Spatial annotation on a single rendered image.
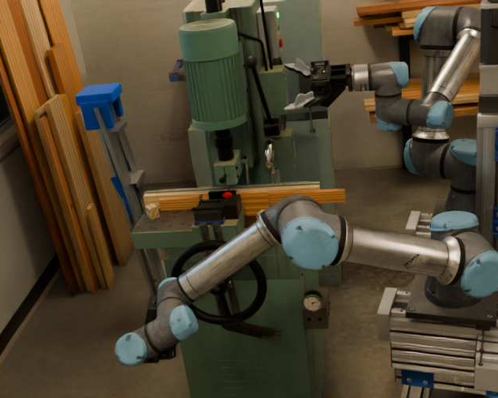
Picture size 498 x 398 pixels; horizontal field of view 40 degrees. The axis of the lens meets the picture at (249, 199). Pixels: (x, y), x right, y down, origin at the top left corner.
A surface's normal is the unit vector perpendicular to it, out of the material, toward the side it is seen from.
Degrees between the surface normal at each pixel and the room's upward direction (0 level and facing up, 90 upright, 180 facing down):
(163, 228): 0
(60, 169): 87
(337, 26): 90
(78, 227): 88
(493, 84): 90
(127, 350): 60
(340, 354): 0
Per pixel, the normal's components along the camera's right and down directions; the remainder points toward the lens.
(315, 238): -0.03, 0.37
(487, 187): -0.35, 0.43
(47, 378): -0.12, -0.90
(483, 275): 0.23, 0.43
